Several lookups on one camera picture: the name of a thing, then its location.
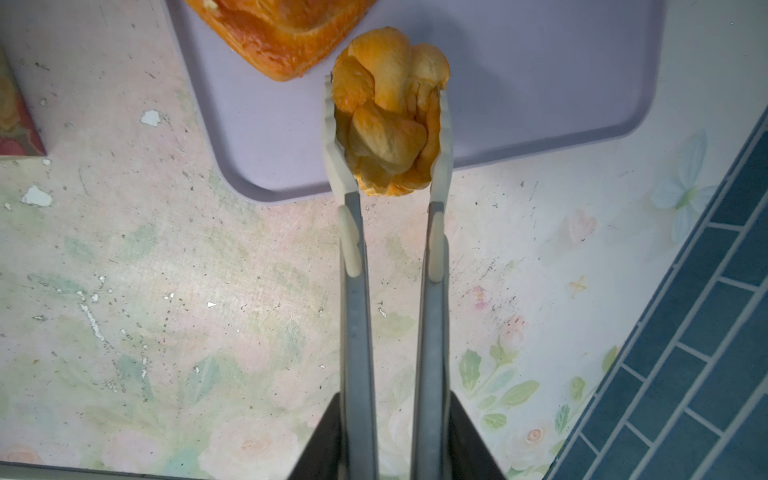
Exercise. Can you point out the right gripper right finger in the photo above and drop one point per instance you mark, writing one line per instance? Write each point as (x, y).
(429, 451)

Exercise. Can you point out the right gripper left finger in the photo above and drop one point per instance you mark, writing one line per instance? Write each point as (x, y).
(359, 448)

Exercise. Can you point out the small round knotted bun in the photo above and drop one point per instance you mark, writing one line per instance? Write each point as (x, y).
(386, 93)

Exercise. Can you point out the glazed brown pastry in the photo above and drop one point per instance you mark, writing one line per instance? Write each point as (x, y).
(282, 39)

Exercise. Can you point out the paper gift bag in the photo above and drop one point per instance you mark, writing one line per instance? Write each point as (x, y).
(19, 135)

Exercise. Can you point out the lavender tray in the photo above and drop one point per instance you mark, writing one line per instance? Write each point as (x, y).
(526, 77)

